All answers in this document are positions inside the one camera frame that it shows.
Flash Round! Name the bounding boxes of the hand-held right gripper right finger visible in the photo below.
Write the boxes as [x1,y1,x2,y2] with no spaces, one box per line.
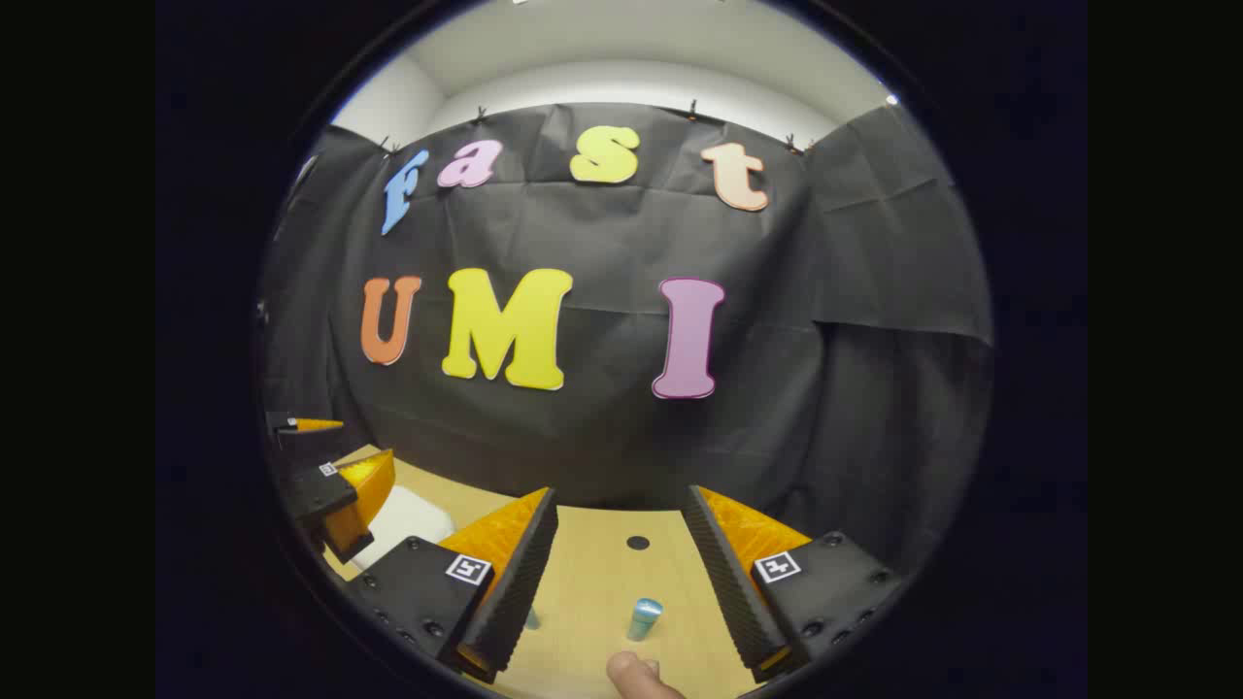
[682,483,906,684]

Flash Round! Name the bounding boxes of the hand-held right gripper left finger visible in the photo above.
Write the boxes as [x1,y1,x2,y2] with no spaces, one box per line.
[348,486,560,684]

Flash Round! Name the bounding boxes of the white suitcase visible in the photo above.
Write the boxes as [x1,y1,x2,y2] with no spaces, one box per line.
[350,483,457,574]

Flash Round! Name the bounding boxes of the blue capped clear bottle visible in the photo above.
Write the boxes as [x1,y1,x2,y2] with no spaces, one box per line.
[626,598,665,643]

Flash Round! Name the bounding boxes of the black backdrop cloth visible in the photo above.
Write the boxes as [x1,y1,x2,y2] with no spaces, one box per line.
[257,102,994,583]

